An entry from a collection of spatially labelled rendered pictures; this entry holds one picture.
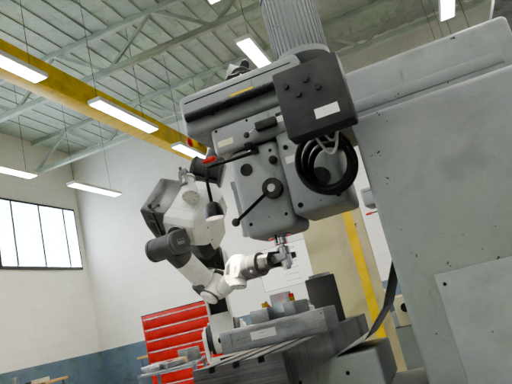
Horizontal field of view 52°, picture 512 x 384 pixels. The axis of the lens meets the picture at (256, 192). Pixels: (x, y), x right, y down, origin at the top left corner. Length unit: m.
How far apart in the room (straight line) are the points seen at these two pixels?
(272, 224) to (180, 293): 10.49
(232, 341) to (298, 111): 0.74
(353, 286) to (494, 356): 2.08
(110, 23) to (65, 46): 0.95
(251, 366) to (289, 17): 1.23
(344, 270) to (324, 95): 2.17
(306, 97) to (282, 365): 0.75
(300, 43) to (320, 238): 1.93
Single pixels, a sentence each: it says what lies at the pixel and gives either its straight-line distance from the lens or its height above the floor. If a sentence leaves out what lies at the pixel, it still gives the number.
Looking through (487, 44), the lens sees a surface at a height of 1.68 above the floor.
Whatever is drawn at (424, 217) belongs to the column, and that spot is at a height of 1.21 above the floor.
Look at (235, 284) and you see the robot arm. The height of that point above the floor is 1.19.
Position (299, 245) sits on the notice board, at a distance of 11.19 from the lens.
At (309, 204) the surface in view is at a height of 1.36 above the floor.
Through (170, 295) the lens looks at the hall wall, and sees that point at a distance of 12.35.
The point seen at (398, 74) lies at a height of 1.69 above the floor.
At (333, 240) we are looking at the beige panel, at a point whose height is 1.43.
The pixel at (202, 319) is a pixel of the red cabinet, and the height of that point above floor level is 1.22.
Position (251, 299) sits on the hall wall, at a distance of 11.52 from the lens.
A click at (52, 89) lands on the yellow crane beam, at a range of 8.00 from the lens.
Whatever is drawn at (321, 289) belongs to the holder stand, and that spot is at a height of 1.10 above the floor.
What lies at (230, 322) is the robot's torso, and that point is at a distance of 2.42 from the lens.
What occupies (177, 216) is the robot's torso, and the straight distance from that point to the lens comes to 2.17.
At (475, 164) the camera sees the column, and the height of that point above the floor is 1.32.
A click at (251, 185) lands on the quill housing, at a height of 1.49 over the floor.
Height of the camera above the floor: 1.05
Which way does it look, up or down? 13 degrees up
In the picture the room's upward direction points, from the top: 14 degrees counter-clockwise
